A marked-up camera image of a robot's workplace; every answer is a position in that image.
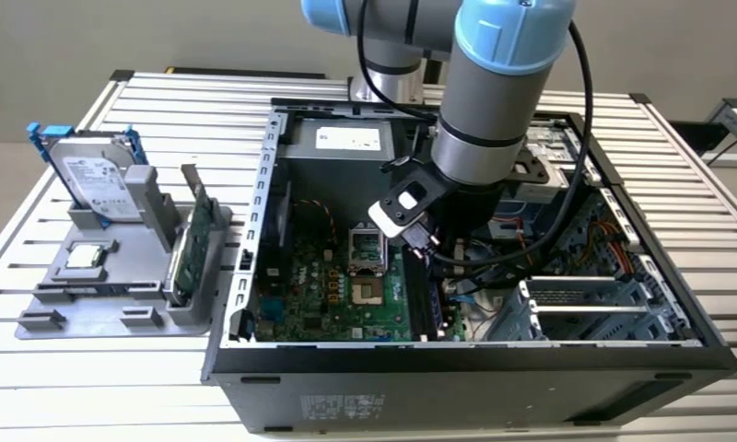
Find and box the black RAM slot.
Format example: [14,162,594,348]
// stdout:
[417,260,437,342]
[410,257,432,342]
[402,257,423,342]

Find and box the metal socket cover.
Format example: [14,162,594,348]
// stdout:
[346,223,387,277]

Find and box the silver drive cage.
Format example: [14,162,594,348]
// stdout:
[514,120,594,204]

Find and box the grey power supply unit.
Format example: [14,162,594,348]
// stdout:
[278,118,399,222]

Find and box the CPU socket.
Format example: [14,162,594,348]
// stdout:
[350,274,386,308]

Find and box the silver metal disk bay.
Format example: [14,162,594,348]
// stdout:
[518,274,677,342]

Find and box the green motherboard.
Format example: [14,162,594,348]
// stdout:
[254,229,468,343]

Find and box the blue VGA port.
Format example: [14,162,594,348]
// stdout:
[258,297,285,322]

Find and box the black PC case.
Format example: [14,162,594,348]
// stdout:
[198,96,737,436]

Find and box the green graphics card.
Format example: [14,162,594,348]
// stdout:
[162,163,222,305]

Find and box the grey parts rack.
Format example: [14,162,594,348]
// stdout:
[14,163,238,340]

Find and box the hard disk in blue carrier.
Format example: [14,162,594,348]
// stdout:
[26,120,151,229]

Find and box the silver CPU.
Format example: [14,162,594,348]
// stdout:
[63,243,106,269]

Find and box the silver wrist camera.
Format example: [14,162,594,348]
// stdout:
[366,178,446,241]

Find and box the thin orange wire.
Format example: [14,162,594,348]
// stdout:
[513,225,536,268]

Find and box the red black twisted wire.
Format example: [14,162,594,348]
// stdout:
[290,198,339,243]

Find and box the orange yellow wire bundle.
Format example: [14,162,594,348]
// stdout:
[573,219,638,283]

